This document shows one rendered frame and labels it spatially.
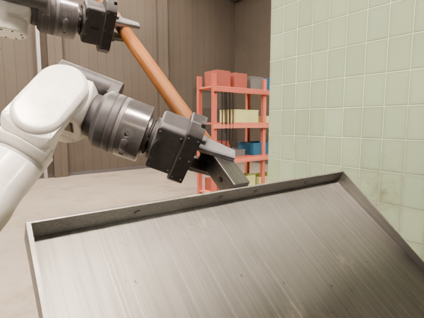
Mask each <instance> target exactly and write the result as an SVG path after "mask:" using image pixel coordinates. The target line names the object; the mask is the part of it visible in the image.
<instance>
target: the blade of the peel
mask: <svg viewBox="0 0 424 318"><path fill-rule="evenodd" d="M24 241H25V247H26V253H27V258H28V263H29V268H30V274H31V278H32V284H33V290H34V294H35V301H36V304H37V311H38V317H39V318H424V262H423V261H422V260H421V259H420V257H419V256H418V255H417V254H416V252H415V251H414V250H413V249H412V248H411V247H410V246H409V245H408V244H407V242H406V241H405V240H404V239H403V238H402V236H400V234H398V232H397V231H396V230H395V229H394V227H393V226H392V225H391V224H390V223H389V222H388V221H387V220H386V219H385V217H384V216H383V215H382V214H381V213H380V211H379V210H378V209H377V208H376V207H375V206H374V205H373V204H372V203H371V201H370V200H369V199H368V198H367V197H366V195H364V193H363V192H362V191H361V190H360V189H359V188H358V186H357V185H356V184H355V183H354V182H353V181H352V180H351V179H350V178H349V176H348V175H347V174H346V173H345V171H344V170H343V171H339V172H331V173H326V174H319V175H311V176H307V177H300V178H295V179H288V180H280V181H276V182H268V183H263V184H256V185H248V186H244V187H237V188H232V189H225V190H220V191H213V192H205V193H200V194H193V195H189V196H181V197H174V198H169V199H162V200H157V201H150V202H145V203H138V204H130V205H125V206H118V207H114V208H106V209H99V210H94V211H87V212H82V213H75V214H70V215H62V216H55V217H51V218H43V219H39V220H31V221H26V222H25V237H24Z"/></svg>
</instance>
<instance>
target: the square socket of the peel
mask: <svg viewBox="0 0 424 318"><path fill-rule="evenodd" d="M199 160H200V162H201V163H202V164H203V166H204V168H205V169H206V171H207V172H208V173H209V175H210V177H211V178H212V179H213V181H214V183H215V184H216V186H217V187H218V188H219V190H225V189H232V188H237V187H244V186H248V185H249V183H250V182H249V180H248V179H247V177H246V176H245V175H244V173H243V172H242V171H241V169H240V168H239V167H238V165H237V164H236V163H235V162H234V161H233V162H232V161H230V160H226V159H223V158H219V157H216V156H212V155H208V154H205V153H202V152H200V156H199Z"/></svg>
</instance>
